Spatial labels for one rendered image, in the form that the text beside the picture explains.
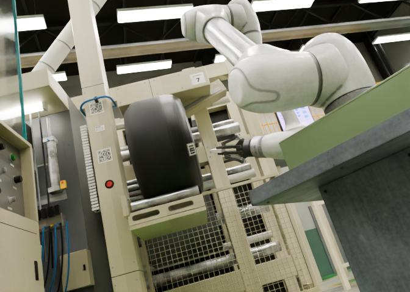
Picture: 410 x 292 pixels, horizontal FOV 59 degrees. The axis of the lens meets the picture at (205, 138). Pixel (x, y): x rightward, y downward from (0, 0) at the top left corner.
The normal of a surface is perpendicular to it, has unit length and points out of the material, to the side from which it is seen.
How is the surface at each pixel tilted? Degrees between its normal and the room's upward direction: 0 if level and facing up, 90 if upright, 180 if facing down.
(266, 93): 140
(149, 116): 74
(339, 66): 93
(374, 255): 90
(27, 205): 90
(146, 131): 89
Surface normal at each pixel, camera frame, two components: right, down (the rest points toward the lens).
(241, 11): 0.35, -0.31
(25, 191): -0.02, -0.39
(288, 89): 0.23, 0.34
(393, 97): -0.74, -0.07
